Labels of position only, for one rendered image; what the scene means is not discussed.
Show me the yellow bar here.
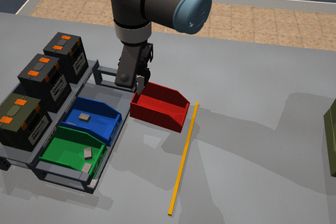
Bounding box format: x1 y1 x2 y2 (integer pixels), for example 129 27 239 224
168 102 199 216

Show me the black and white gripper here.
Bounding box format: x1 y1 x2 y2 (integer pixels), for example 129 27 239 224
121 40 153 95

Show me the green open bin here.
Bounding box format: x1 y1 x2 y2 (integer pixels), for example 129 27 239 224
39 126 105 179

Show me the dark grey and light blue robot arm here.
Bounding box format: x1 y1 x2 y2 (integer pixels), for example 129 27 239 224
111 0 212 89

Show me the red bin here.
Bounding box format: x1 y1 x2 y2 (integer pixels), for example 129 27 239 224
130 82 189 133

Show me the blue open bin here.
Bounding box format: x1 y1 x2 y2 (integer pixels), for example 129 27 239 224
59 97 120 147

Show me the grey metal bin rack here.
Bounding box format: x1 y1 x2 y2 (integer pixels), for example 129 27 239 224
0 59 134 194

